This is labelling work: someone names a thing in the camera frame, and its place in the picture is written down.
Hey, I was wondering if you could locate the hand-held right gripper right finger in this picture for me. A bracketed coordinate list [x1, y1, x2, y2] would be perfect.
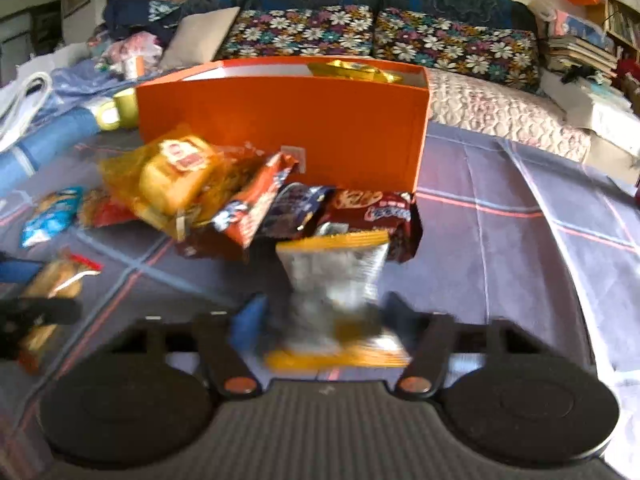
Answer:
[382, 292, 531, 401]

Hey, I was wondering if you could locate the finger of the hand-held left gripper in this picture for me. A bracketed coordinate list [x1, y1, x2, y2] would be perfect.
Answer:
[0, 297, 82, 328]
[0, 257, 42, 285]

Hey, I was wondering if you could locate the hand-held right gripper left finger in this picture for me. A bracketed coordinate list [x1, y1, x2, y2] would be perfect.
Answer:
[125, 296, 273, 398]

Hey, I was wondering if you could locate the orange red-tipped snack packet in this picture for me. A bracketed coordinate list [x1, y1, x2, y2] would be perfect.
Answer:
[17, 252, 102, 373]

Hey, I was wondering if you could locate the blue cookie packet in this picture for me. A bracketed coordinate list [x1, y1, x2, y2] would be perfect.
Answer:
[20, 187, 83, 248]

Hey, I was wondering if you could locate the yellow silver snack packet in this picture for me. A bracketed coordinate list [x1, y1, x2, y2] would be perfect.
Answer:
[265, 230, 412, 371]

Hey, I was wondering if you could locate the brown chocolate snack packet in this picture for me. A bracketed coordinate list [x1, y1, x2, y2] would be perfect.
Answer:
[315, 189, 418, 262]

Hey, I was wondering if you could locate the red yellow snack packet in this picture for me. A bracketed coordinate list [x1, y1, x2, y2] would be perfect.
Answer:
[77, 190, 137, 228]

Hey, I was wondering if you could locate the orange grey crisp packet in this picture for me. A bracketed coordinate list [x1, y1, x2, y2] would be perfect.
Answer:
[212, 152, 299, 248]

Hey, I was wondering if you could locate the dark blue snack packet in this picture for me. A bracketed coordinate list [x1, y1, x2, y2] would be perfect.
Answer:
[260, 185, 336, 238]

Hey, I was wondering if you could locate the orange cardboard box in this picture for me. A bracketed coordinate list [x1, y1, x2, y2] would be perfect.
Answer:
[136, 59, 431, 195]

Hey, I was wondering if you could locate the golden transparent snack packet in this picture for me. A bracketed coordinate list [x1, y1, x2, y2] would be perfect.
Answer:
[307, 60, 403, 85]

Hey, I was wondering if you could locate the plaid blue blanket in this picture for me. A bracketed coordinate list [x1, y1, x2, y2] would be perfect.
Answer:
[0, 122, 640, 461]

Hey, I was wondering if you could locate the white plastic bag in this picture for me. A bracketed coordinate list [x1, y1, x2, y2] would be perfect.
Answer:
[0, 52, 61, 151]

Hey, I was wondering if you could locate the green mug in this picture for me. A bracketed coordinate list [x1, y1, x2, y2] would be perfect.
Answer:
[96, 88, 140, 132]

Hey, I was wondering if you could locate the pink quilted sofa cover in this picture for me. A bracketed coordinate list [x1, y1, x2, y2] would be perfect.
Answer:
[425, 67, 593, 161]

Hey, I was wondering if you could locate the pink crumpled cloth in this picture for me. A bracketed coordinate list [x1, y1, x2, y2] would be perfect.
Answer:
[92, 32, 163, 68]

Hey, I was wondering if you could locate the floral cushion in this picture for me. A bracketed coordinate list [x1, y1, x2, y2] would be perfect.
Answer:
[374, 7, 543, 93]
[215, 6, 376, 63]

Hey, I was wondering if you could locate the dark blue clothing pile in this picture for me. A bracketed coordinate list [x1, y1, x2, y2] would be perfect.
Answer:
[102, 0, 188, 43]

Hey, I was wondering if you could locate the beige pillow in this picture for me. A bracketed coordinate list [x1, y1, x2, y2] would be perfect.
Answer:
[157, 6, 242, 71]

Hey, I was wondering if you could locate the white box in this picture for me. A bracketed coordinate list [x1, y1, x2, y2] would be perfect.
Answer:
[542, 70, 640, 141]

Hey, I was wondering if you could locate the stack of books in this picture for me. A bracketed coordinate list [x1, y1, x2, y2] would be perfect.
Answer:
[545, 35, 618, 73]

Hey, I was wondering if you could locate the red cloth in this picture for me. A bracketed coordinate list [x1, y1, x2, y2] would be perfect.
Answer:
[615, 57, 640, 96]

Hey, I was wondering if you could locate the blue printed package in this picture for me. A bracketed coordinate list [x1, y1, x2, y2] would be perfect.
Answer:
[555, 10, 613, 43]

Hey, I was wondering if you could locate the wooden bookshelf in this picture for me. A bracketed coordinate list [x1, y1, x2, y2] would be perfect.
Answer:
[602, 0, 640, 61]

